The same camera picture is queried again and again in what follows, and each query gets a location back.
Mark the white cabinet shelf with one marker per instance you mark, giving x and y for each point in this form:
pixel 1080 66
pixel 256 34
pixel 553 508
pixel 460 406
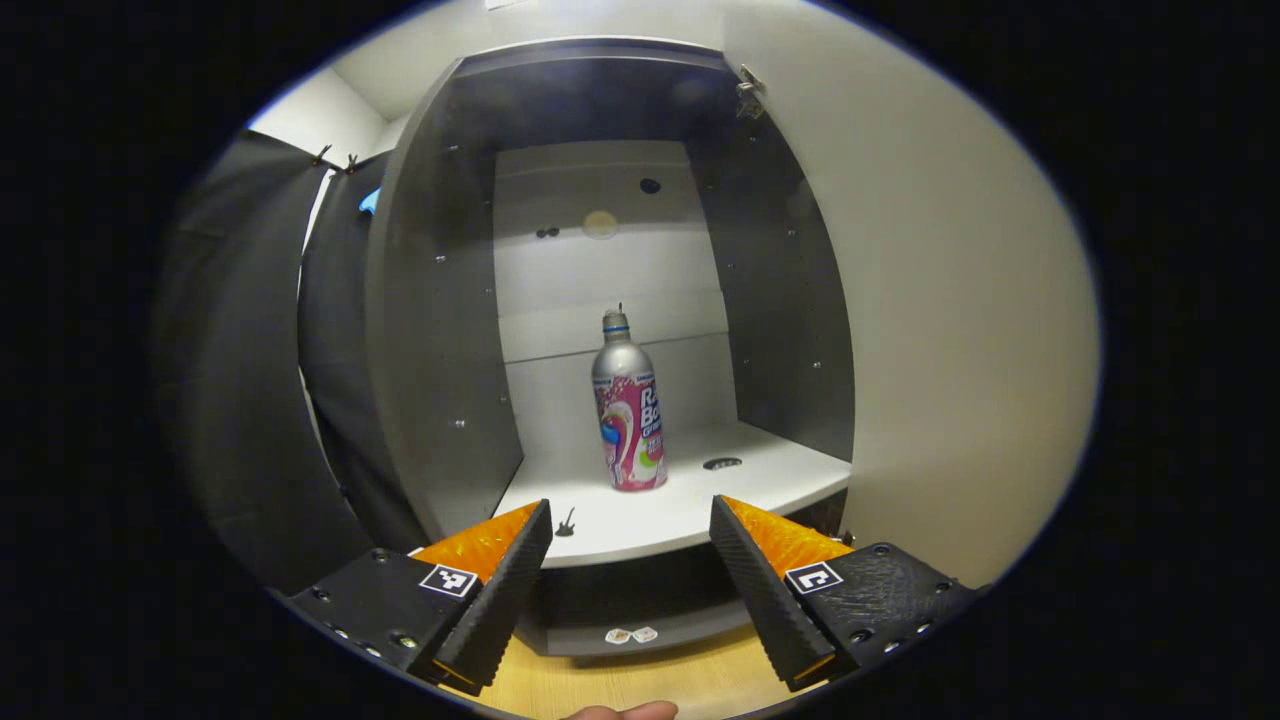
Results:
pixel 690 500

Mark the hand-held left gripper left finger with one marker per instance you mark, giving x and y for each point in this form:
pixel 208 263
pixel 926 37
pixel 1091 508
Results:
pixel 505 600

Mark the dark grey cabinet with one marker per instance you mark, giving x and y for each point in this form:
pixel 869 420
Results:
pixel 440 300

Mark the black backdrop cloth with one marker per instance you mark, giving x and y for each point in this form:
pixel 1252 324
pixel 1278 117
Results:
pixel 240 350

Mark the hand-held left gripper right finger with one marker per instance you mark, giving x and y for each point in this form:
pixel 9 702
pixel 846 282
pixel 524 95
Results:
pixel 765 600

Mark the metal door hinge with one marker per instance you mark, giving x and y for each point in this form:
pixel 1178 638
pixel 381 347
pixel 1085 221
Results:
pixel 750 92

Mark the beige cabinet door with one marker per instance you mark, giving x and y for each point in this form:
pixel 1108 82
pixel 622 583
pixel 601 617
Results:
pixel 950 300

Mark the silver pink bottle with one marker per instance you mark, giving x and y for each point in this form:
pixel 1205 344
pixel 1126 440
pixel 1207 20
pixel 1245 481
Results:
pixel 628 420

